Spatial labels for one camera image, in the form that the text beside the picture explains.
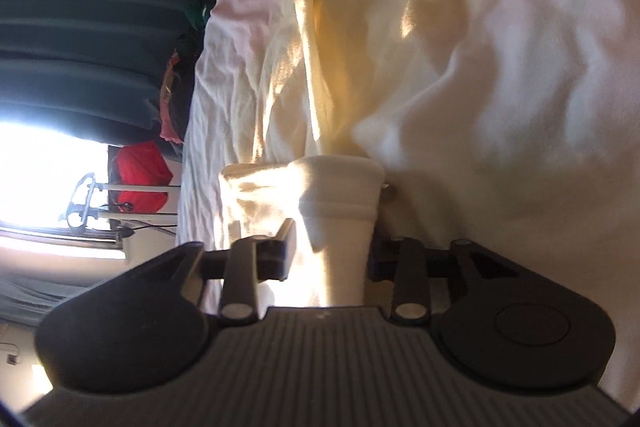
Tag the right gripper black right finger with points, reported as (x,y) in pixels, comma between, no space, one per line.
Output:
(402,262)

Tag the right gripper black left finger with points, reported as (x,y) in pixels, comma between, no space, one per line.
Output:
(244,265)

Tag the cream white sweatshirt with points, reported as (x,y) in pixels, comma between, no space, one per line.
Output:
(334,203)

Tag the pile of colourful clothes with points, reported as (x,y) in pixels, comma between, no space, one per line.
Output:
(179,76)

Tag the red bag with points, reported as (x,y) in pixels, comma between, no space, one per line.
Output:
(138,164)

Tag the white garment steamer stand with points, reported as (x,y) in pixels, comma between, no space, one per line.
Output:
(91,201)

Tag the teal right curtain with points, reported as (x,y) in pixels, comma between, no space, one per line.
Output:
(90,68)

